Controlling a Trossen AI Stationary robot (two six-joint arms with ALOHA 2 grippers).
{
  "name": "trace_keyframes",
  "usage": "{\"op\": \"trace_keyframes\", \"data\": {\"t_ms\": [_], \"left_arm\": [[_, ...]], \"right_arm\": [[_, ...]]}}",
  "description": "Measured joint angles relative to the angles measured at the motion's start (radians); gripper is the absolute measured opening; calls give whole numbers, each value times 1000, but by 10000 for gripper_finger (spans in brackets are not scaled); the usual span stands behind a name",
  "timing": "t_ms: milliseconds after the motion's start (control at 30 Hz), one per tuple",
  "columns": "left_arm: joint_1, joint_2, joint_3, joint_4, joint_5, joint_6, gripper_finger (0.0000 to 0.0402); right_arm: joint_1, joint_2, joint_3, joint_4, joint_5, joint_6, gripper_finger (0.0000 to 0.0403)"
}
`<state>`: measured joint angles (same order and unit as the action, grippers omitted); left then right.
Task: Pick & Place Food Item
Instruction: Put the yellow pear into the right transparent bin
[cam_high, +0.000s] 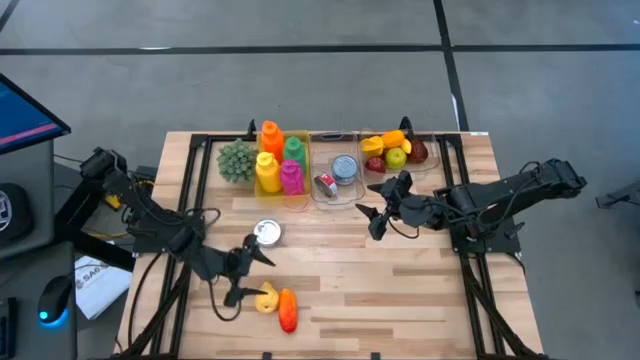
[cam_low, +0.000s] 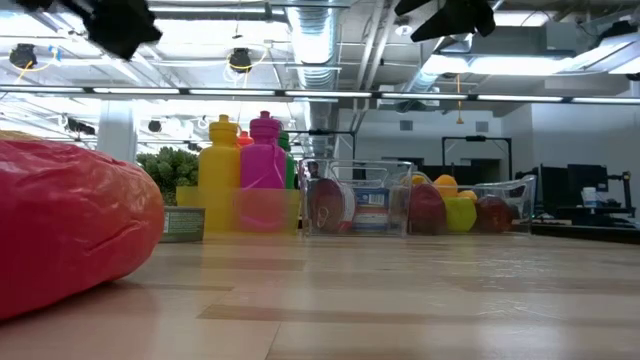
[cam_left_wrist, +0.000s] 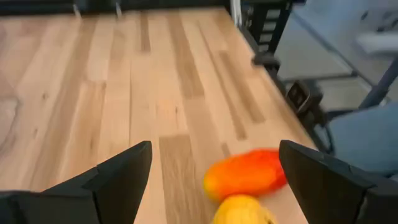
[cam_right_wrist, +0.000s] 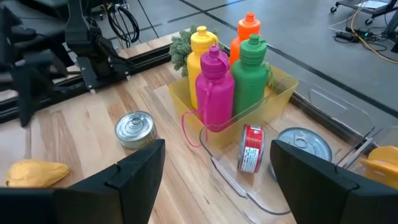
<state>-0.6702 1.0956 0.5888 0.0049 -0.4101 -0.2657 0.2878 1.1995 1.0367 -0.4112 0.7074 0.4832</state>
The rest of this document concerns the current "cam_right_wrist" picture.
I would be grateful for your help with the silver can blue label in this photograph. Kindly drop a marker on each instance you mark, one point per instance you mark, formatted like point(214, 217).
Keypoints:
point(308, 141)

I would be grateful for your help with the pink plastic bottle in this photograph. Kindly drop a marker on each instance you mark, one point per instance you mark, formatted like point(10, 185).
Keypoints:
point(214, 90)

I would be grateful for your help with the silver can red label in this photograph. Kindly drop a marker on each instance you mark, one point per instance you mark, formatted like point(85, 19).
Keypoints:
point(250, 149)

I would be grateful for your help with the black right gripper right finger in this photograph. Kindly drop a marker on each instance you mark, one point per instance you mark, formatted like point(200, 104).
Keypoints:
point(326, 199)

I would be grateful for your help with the orange plastic bottle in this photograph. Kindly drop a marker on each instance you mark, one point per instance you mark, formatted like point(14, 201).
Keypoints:
point(245, 31)

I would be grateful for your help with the green succulent plant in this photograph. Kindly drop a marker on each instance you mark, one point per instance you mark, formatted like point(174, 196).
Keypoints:
point(180, 49)

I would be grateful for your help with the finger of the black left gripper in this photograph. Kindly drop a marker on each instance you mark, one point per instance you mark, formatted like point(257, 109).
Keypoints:
point(20, 93)
point(29, 90)

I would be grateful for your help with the black power strip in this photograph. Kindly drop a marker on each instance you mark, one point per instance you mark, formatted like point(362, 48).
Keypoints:
point(345, 35)

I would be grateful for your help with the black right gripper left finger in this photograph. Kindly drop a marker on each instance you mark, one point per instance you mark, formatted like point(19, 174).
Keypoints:
point(93, 202)

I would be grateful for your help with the silver can green label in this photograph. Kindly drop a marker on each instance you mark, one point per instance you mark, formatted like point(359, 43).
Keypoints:
point(135, 129)

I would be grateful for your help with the black metal table frame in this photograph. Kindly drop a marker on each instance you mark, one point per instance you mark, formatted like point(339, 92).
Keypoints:
point(149, 57)

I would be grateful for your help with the grey desk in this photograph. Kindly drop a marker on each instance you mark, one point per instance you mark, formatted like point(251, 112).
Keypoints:
point(46, 18)

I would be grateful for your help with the narrow clear plastic bin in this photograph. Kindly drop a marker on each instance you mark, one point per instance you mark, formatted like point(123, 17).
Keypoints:
point(224, 174)

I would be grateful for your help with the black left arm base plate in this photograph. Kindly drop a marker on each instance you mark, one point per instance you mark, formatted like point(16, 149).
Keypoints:
point(90, 74)

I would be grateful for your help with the yellow translucent plastic bin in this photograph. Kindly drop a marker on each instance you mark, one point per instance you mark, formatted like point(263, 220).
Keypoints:
point(183, 99)

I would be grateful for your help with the green plastic bottle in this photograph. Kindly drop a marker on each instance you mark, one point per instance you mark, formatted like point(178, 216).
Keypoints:
point(248, 84)

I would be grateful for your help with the grey wheeled cart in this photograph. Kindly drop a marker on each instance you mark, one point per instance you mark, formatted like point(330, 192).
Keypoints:
point(370, 4)

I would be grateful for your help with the yellow pear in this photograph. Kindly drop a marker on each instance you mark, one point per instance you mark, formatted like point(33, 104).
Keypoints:
point(34, 172)

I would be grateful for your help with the yellow plastic bottle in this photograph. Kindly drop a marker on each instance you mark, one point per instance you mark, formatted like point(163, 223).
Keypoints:
point(199, 43)

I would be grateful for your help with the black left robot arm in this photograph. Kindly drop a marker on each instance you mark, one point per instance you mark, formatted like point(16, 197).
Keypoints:
point(84, 31)

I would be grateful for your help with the wide clear plastic bin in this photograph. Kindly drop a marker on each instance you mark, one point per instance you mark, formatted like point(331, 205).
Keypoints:
point(373, 137)

